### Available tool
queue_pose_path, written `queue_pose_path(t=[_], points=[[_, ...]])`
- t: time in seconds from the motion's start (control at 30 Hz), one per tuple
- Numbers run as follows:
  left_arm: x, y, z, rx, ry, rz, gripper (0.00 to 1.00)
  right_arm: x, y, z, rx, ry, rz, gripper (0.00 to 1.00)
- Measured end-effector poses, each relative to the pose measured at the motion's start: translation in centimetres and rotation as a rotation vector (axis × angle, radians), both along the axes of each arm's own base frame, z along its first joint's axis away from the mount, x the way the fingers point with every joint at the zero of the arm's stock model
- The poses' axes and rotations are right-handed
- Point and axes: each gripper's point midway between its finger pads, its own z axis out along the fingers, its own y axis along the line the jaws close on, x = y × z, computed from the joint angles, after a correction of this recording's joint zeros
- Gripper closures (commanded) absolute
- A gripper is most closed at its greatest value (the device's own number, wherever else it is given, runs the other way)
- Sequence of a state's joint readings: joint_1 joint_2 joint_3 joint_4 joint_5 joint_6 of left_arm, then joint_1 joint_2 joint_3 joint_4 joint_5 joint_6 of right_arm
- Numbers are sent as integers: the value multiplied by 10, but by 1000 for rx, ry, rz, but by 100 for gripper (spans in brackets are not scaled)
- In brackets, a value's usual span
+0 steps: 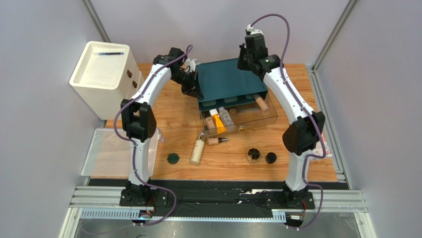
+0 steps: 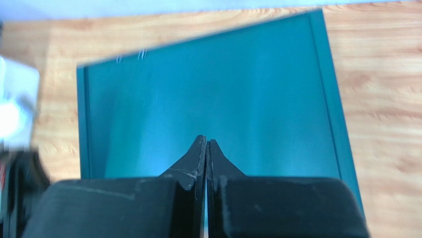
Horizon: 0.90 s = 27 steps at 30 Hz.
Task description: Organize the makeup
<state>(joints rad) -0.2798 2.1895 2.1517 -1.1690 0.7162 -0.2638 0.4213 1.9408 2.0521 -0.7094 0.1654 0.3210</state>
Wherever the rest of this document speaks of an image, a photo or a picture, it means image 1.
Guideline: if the clear acrylic drawer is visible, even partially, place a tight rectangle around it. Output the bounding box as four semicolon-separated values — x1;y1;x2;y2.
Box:
198;92;278;137

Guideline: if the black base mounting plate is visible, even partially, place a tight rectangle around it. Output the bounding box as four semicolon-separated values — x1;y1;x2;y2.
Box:
119;189;317;210

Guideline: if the gold rim powder jar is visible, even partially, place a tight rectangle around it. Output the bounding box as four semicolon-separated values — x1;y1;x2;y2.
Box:
246;148;261;163

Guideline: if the black round jar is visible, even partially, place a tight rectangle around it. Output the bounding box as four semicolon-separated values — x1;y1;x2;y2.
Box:
265;152;277;164

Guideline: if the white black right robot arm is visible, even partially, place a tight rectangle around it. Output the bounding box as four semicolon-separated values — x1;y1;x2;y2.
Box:
237;32;325;203

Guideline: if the aluminium rail frame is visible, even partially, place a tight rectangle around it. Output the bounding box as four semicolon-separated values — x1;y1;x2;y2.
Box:
60;186;376;238

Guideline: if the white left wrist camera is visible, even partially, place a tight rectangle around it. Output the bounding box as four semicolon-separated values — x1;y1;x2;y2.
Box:
184;58;201;72

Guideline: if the dark green round compact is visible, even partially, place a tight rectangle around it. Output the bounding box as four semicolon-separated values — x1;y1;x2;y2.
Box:
167;153;180;165

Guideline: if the floral pink palette box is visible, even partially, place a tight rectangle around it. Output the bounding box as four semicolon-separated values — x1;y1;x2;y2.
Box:
310;133;333;161

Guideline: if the clear bottle blue liquid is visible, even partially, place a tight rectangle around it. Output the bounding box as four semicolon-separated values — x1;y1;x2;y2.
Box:
218;107;236;132

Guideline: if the orange tube white cap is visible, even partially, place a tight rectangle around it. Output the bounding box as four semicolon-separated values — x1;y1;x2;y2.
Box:
210;109;227;134

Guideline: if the teal drawer organizer box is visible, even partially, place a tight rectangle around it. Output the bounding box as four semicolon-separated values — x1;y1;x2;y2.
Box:
196;59;268;112

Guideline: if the white storage cabinet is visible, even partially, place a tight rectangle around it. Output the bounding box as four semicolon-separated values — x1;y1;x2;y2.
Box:
69;41;145;120

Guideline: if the rose gold foundation bottle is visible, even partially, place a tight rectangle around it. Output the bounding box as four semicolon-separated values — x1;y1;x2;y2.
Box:
205;117;216;130

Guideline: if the cream lotion bottle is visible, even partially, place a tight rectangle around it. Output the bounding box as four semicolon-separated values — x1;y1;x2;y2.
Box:
189;131;205;166

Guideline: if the beige foundation bottle black cap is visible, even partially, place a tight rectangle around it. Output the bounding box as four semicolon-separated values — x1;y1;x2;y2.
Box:
207;137;228;145

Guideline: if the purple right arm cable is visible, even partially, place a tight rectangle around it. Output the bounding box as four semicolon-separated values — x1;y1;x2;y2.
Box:
246;13;327;231

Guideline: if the pink foundation tube silver cap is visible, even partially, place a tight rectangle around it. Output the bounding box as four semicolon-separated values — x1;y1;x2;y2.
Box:
253;94;269;112

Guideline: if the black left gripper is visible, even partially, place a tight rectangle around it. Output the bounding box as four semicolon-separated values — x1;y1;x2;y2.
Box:
170;70;204;101

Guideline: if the clear plastic zip pouch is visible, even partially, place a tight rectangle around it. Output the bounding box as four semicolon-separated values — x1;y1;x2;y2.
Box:
80;127;165;177

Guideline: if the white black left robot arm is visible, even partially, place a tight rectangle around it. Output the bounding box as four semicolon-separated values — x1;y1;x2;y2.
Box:
115;45;204;206

